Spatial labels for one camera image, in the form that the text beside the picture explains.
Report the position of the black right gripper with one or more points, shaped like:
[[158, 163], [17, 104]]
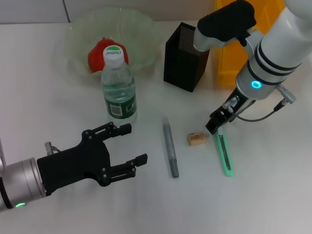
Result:
[[240, 107]]

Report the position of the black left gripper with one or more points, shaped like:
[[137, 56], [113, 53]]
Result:
[[73, 165]]

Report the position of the beige eraser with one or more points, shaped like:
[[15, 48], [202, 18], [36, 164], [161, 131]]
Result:
[[197, 138]]

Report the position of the green utility knife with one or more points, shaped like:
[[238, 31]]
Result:
[[226, 161]]

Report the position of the grey pen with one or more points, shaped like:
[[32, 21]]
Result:
[[170, 148]]

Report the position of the clear green-label water bottle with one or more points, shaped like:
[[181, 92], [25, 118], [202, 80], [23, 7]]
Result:
[[118, 92]]

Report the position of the red tomato-like fruit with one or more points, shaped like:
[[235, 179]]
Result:
[[96, 58]]

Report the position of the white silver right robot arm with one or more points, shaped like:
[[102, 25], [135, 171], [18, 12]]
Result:
[[275, 56]]

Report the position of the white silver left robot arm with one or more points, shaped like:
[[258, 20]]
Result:
[[19, 180]]

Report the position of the black mesh pen holder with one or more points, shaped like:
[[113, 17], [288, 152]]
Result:
[[180, 70]]

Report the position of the translucent wavy fruit plate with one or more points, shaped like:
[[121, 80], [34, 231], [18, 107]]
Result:
[[141, 31]]

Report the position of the yellow plastic bin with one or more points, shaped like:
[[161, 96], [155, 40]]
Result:
[[229, 65]]

